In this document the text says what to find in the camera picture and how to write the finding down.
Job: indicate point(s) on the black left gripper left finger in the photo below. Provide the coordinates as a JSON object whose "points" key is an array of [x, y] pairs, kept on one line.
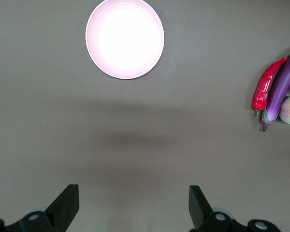
{"points": [[60, 212]]}

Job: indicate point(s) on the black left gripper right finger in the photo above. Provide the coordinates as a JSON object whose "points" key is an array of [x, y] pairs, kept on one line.
{"points": [[200, 212]]}

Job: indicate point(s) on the red chili pepper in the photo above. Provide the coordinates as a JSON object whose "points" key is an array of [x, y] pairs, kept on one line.
{"points": [[264, 89]]}

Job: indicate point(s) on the purple eggplant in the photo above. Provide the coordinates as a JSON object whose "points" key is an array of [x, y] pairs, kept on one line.
{"points": [[280, 89]]}

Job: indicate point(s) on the large table cover sheet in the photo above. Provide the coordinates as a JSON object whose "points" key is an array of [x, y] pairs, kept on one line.
{"points": [[135, 120]]}

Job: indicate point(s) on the pink round plate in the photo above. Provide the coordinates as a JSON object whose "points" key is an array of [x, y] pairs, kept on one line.
{"points": [[124, 41]]}

